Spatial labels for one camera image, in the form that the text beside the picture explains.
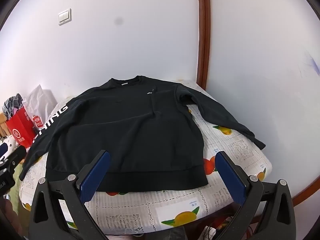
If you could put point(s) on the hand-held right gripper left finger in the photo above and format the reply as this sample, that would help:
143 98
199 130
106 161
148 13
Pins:
95 175

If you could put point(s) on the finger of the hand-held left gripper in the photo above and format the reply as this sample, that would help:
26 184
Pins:
16 156

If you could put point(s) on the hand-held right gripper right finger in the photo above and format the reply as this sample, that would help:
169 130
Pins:
230 175

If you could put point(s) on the black sweatshirt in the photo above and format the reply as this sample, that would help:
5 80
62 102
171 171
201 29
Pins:
125 130

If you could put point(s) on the white dotted pillow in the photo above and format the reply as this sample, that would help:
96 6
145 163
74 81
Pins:
7 146

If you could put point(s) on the green bed sheet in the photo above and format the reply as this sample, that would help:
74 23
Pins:
13 192

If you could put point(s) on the fruit-print tablecloth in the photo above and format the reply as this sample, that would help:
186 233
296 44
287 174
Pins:
225 150

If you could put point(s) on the red paper bag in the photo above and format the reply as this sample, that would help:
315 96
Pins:
21 130

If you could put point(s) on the wooden nightstand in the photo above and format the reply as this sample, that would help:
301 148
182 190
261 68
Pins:
2 127

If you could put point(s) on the grey plaid cloth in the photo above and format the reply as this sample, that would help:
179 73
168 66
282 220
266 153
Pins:
11 105

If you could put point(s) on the white plastic bag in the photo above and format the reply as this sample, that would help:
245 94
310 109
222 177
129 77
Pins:
41 100

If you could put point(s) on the brown wooden baseboard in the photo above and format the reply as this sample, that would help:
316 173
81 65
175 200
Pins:
306 195

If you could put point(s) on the brown wooden door trim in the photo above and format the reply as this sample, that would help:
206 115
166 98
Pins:
203 30

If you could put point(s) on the white light switch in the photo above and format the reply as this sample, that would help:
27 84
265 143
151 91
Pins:
64 16

